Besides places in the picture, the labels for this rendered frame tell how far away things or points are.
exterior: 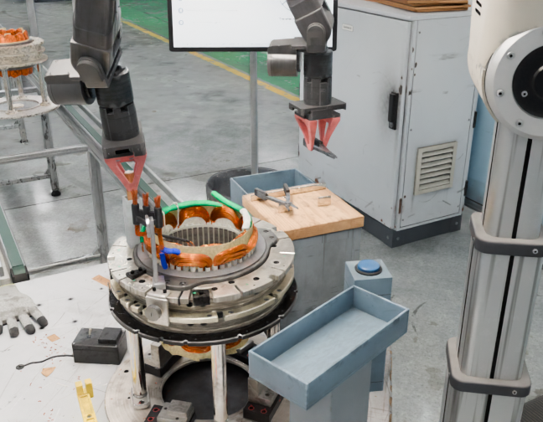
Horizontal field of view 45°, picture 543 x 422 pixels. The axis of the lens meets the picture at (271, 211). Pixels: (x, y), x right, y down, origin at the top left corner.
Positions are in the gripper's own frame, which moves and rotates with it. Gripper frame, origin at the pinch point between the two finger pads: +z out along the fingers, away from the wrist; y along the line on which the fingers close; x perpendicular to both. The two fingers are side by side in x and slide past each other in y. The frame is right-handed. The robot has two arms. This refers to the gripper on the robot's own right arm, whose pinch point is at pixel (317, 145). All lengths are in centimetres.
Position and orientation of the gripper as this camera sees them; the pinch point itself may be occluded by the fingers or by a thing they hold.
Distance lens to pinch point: 139.0
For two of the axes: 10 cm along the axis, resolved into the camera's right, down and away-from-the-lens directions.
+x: 4.1, 3.6, -8.4
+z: 0.1, 9.2, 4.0
